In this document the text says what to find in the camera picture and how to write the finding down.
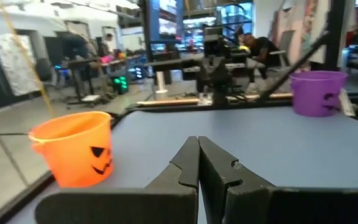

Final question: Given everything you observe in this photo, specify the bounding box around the blue display panel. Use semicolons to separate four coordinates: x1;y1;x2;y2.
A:
149;0;185;44

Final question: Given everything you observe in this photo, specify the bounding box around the black diagonal beam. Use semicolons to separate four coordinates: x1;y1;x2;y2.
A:
258;30;331;102

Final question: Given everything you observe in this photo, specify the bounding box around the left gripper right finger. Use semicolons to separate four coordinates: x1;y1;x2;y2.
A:
198;136;358;224

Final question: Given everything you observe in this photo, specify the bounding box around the purple plastic bucket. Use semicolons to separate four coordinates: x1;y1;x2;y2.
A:
289;70;349;118

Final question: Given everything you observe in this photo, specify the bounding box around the black upright post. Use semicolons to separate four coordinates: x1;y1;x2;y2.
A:
324;0;347;72

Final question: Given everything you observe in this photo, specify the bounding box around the black desk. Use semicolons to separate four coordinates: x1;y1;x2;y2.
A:
64;57;109;106

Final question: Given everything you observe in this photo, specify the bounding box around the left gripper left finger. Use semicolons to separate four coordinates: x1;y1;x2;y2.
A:
34;136;201;224

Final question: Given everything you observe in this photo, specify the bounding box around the blue-grey table mat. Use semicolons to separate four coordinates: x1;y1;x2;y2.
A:
6;106;358;224

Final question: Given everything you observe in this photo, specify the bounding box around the orange pumpkin face bucket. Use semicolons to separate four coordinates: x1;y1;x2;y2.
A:
28;111;115;189

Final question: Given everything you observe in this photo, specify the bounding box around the white patterned cloth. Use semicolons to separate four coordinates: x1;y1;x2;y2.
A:
0;33;42;96

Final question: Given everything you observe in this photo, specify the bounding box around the person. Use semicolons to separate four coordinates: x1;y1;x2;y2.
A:
240;32;282;80

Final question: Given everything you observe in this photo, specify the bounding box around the computer with green lights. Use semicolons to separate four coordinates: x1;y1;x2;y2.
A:
112;75;129;95

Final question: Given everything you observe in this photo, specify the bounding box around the yellow cable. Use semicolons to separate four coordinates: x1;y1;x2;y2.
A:
0;0;56;118

